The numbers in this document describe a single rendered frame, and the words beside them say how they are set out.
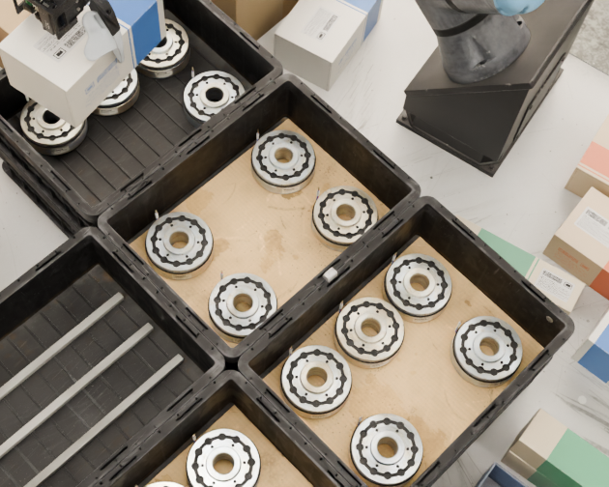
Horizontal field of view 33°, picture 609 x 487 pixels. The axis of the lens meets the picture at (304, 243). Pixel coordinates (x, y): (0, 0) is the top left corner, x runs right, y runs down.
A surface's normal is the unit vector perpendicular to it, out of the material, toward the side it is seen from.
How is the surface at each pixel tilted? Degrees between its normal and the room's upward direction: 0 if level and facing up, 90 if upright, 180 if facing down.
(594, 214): 0
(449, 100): 90
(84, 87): 90
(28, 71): 90
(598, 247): 0
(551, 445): 0
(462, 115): 90
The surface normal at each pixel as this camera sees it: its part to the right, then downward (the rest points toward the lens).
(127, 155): 0.06, -0.44
